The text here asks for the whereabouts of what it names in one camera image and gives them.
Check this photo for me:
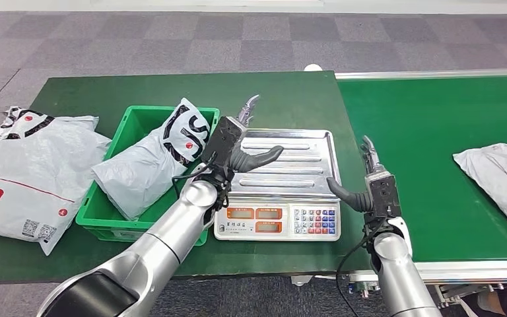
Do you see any dark green table board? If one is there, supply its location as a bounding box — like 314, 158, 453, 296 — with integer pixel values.
0, 71, 398, 285

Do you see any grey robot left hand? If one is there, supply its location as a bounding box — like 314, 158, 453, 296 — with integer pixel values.
227, 94, 285, 174

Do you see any flat grey bag black print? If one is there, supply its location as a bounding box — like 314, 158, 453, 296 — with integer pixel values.
0, 106, 100, 152

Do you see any green plastic crate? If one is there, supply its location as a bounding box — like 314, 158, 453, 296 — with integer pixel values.
75, 105, 220, 247

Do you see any small grey parcel black print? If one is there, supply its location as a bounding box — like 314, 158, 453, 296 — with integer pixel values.
90, 97, 211, 222

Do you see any electronic scale with steel tray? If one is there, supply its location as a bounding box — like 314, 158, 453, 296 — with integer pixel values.
213, 129, 342, 242

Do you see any grey parcel small red print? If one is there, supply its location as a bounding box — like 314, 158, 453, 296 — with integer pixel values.
452, 143, 507, 247

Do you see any large grey bag red print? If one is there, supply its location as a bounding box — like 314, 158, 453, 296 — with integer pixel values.
0, 116, 112, 258

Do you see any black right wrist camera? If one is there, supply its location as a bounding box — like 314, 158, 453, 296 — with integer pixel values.
364, 171, 402, 220

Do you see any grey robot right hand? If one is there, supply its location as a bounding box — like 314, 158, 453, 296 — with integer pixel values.
326, 135, 388, 214

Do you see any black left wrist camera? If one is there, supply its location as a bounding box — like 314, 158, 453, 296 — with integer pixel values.
201, 116, 248, 169

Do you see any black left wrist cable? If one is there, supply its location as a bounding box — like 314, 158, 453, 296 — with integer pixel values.
171, 153, 217, 200

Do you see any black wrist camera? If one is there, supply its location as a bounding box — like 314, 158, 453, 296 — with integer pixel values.
201, 116, 248, 169
364, 171, 402, 220

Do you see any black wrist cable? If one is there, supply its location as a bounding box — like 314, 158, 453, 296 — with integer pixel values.
171, 153, 217, 200
335, 219, 388, 317

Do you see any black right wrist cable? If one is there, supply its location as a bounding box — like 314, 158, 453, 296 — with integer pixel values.
335, 219, 388, 317

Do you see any green conveyor belt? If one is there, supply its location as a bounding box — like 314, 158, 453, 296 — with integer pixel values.
334, 69, 507, 307

